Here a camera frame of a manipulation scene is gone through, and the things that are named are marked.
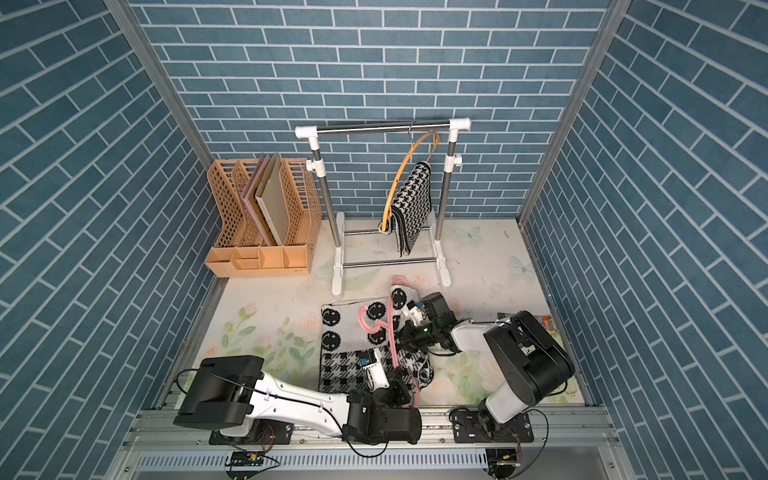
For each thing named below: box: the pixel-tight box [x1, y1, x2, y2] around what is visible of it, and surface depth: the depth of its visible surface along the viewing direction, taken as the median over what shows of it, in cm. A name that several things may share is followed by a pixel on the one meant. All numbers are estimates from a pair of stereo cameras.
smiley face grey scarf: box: [318, 285, 434, 394], surface depth 86 cm
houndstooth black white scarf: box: [390, 161, 432, 257], surface depth 88 cm
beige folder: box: [255, 153, 289, 246], surface depth 96 cm
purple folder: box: [241, 154, 273, 247], surface depth 92 cm
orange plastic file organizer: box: [205, 158, 323, 278], surface depth 105 cm
